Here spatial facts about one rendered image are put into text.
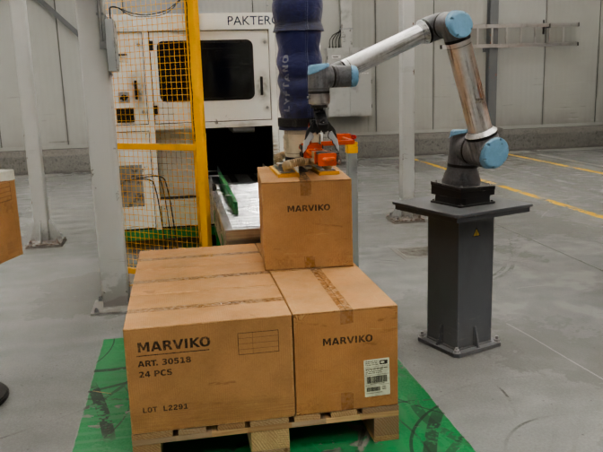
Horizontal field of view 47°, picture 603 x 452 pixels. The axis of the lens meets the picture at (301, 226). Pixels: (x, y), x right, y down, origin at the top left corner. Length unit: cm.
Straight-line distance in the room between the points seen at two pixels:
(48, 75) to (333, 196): 997
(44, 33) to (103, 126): 842
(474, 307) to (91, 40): 264
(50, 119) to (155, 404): 1036
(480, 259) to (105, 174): 227
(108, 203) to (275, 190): 162
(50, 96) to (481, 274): 1004
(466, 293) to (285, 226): 103
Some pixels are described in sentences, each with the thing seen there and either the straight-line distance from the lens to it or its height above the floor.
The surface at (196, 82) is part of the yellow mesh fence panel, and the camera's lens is 437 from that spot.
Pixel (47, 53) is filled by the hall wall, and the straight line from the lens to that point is 1268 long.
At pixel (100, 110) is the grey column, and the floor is 124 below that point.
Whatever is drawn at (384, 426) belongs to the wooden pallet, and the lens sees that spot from 277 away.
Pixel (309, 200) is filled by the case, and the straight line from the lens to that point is 304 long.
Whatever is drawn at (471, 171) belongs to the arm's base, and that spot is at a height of 91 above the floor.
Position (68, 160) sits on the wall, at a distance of 1253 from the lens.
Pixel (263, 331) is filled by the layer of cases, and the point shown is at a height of 49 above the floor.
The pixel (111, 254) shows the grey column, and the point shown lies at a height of 36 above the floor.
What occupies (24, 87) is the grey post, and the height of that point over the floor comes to 141.
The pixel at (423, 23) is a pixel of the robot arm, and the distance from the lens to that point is 328.
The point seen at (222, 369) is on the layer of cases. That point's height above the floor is 36.
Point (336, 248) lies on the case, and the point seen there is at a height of 63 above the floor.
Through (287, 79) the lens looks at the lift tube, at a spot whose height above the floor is 138.
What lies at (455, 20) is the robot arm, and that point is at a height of 161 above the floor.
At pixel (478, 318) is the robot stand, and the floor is 16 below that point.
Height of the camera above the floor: 136
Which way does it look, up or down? 12 degrees down
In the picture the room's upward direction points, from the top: 2 degrees counter-clockwise
